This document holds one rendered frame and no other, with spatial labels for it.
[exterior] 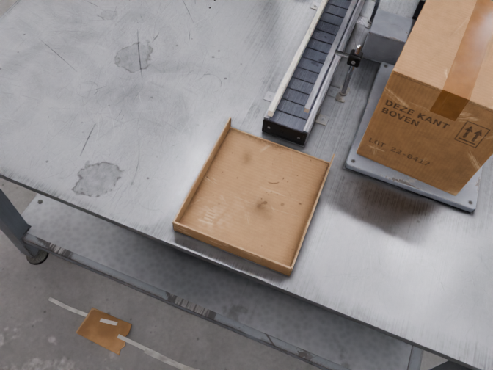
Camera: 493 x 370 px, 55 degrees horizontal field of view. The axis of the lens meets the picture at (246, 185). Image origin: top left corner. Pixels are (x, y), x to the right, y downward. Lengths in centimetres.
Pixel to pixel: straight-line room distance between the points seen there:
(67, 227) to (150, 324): 45
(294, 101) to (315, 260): 39
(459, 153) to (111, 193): 73
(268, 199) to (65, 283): 108
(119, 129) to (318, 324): 88
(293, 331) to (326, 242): 61
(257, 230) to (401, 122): 37
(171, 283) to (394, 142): 89
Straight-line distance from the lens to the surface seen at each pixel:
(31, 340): 190
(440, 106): 97
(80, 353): 184
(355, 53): 117
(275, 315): 159
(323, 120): 120
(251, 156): 111
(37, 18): 149
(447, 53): 101
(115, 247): 169
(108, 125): 118
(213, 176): 107
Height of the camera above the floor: 174
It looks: 59 degrees down
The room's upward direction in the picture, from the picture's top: 6 degrees clockwise
